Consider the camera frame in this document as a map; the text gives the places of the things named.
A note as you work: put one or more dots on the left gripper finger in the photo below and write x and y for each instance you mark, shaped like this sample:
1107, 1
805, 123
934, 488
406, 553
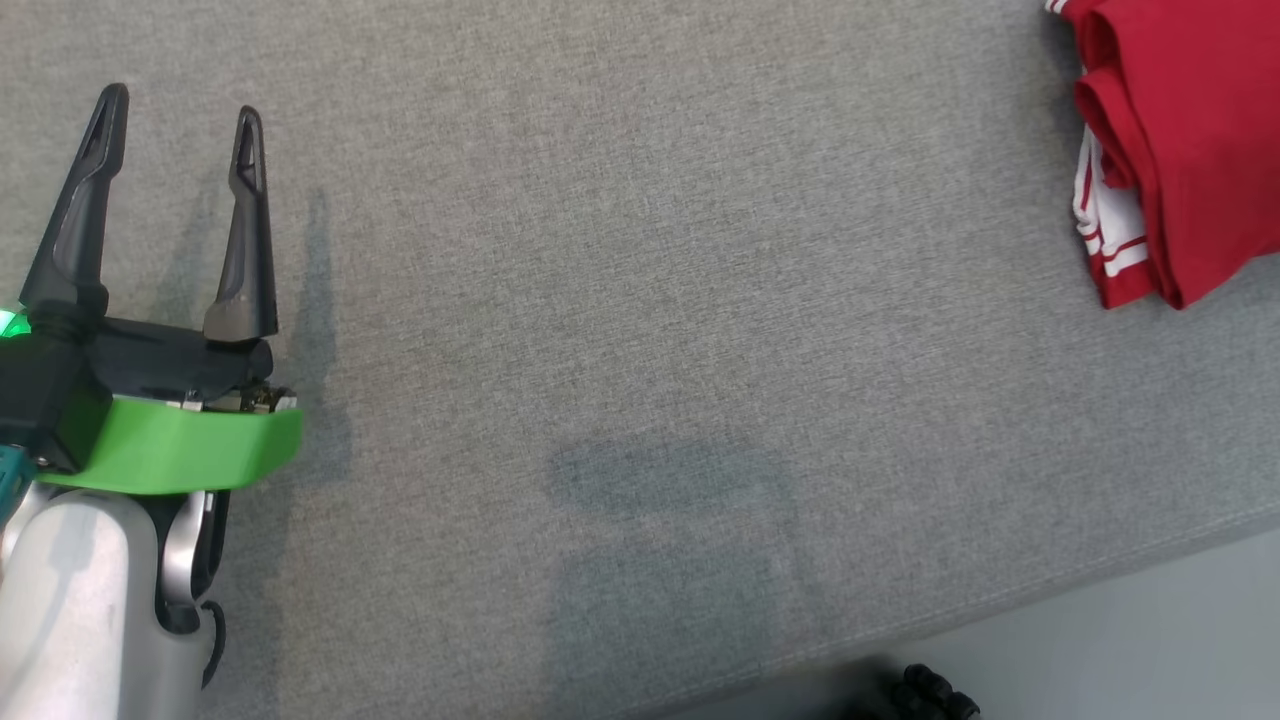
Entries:
248, 270
75, 240

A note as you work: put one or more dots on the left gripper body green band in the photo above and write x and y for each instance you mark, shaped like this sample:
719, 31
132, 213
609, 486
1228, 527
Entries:
190, 445

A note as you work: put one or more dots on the red shirt with white sleeves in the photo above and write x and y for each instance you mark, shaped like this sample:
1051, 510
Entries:
1200, 200

